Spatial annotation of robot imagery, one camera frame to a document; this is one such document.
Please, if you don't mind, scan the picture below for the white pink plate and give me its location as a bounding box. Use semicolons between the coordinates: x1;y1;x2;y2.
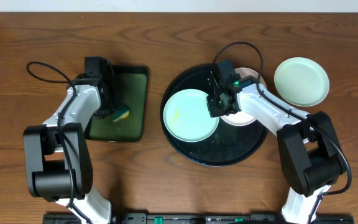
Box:
221;67;258;126

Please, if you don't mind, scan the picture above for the green yellow sponge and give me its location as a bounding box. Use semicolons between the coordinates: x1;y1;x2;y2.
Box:
112;105;129;122

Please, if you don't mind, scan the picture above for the mint green plate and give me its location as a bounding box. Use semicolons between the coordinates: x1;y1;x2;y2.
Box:
163;89;219;142
274;57;330;107

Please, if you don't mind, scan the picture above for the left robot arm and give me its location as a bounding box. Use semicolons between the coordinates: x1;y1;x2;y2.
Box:
23;73;112;223

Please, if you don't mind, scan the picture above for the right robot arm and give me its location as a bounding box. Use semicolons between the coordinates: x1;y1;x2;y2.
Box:
207;76;351;223

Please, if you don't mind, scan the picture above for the black rectangular tray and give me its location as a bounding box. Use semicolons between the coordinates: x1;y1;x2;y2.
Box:
85;65;149;142

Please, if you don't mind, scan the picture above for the black round tray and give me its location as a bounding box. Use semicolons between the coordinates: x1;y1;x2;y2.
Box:
160;64;269;167

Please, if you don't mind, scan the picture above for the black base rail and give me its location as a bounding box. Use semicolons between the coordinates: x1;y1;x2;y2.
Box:
42;212;355;224

